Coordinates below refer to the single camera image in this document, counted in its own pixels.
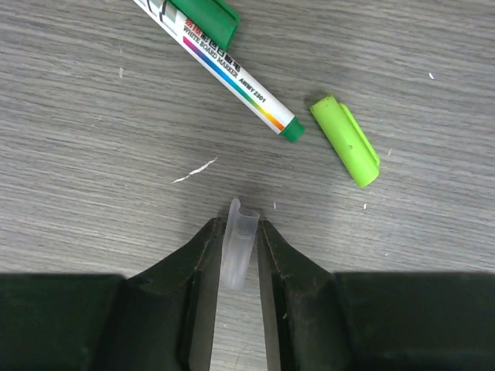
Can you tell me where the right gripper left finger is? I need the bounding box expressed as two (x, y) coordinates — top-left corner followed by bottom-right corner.
(1, 218), (224, 370)

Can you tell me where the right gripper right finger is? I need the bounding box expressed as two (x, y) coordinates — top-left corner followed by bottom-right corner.
(258, 220), (494, 370)

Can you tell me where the clear pen cap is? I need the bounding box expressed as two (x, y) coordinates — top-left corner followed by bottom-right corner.
(220, 199), (260, 290)

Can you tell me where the light green pen cap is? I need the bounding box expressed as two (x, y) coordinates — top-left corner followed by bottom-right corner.
(310, 95), (381, 188)

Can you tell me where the green white pen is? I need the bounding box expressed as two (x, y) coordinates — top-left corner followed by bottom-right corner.
(135, 0), (304, 142)

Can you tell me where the dark green pen cap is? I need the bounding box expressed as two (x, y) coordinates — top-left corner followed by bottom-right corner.
(172, 0), (241, 50)

